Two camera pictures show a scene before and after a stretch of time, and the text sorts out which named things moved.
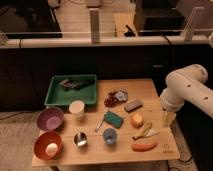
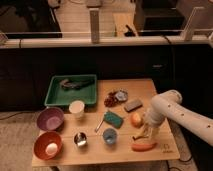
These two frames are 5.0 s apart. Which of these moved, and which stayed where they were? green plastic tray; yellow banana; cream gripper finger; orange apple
Moved: cream gripper finger
Stayed: orange apple; yellow banana; green plastic tray
